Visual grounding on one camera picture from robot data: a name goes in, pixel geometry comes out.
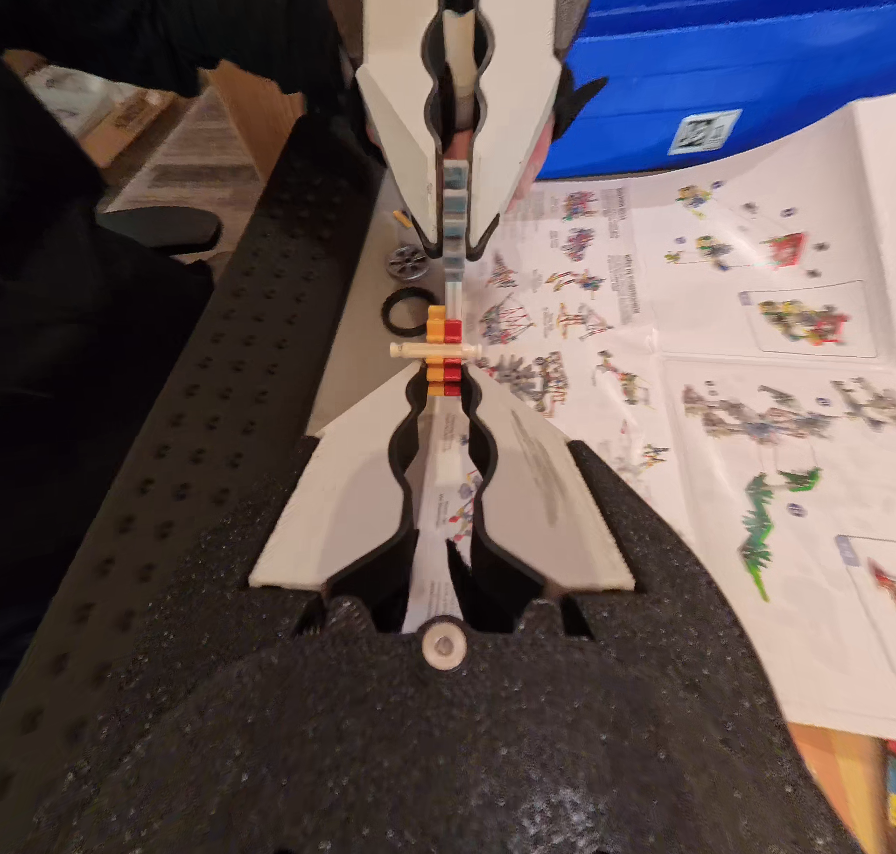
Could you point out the white folded instruction sheet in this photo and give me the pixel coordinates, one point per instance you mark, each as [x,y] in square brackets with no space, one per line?
[868,238]

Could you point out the cardboard box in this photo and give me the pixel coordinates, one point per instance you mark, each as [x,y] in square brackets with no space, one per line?
[126,119]

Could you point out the white toy rod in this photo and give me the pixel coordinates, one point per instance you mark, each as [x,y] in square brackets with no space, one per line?
[455,294]
[420,351]

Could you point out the wooden cabinet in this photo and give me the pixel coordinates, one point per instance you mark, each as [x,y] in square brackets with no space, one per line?
[259,119]

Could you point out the person's left forearm black sleeve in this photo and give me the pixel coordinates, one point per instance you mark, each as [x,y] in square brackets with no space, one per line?
[175,14]

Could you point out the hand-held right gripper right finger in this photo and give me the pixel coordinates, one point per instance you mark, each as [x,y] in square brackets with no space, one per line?
[553,511]

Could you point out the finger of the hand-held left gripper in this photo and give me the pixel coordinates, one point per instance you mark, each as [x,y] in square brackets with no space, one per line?
[392,63]
[521,63]

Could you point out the red connector piece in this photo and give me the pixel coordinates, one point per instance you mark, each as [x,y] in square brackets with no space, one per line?
[453,328]

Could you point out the small black rubber tire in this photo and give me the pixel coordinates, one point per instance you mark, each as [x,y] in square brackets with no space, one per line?
[385,310]

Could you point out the person's left hand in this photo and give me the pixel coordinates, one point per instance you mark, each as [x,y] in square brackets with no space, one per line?
[542,161]

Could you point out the black perforated board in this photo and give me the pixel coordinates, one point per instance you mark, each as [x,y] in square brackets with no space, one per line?
[210,413]

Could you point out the small yellow toy piece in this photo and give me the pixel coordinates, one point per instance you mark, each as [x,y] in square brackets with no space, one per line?
[402,219]

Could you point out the white printed tag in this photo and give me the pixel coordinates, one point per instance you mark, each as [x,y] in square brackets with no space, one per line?
[703,132]

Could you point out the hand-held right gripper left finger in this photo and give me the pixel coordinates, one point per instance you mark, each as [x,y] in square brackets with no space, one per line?
[329,511]

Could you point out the small grey wheel hub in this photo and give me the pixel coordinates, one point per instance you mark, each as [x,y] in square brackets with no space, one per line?
[406,264]

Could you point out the black office chair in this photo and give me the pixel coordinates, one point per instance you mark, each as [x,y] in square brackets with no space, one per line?
[161,228]

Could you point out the blue plastic bin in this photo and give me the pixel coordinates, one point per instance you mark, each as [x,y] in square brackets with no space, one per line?
[700,42]

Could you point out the yellow connector piece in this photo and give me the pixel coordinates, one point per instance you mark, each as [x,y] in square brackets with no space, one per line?
[435,319]

